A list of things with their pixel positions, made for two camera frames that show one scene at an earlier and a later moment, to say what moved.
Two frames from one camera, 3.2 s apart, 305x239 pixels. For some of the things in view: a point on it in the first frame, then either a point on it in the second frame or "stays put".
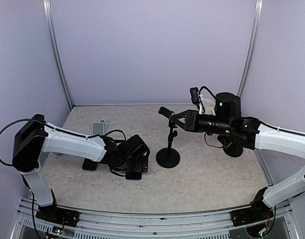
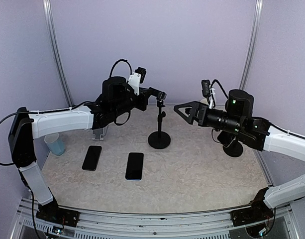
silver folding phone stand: x=100 y=128 stays put
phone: x=225 y=140 stays put
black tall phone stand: x=168 y=157 to x=159 y=140
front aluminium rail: x=215 y=224 stays put
